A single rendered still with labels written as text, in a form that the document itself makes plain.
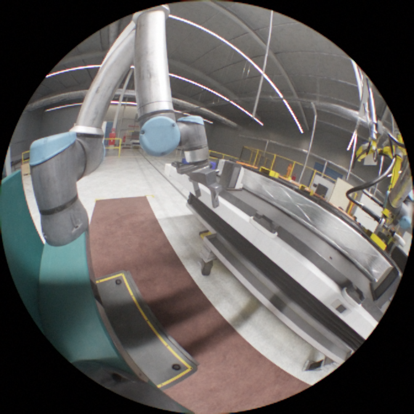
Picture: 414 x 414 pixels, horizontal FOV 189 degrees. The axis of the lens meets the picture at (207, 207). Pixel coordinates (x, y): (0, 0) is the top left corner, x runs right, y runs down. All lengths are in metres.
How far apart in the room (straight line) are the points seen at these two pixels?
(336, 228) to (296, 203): 0.22
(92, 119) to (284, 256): 0.76
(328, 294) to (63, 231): 0.76
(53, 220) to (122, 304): 0.54
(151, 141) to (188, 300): 1.06
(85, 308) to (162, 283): 0.94
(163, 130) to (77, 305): 0.38
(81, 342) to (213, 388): 0.95
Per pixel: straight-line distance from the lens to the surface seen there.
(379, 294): 0.65
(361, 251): 0.68
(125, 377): 0.24
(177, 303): 1.09
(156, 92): 0.31
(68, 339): 0.31
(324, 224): 0.61
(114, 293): 0.81
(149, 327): 0.72
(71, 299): 0.31
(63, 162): 0.36
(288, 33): 10.26
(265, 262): 0.86
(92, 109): 0.50
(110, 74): 0.54
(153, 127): 0.28
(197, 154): 0.44
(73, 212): 0.40
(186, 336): 1.04
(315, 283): 0.47
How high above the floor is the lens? 1.04
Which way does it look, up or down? 25 degrees down
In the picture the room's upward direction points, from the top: 15 degrees clockwise
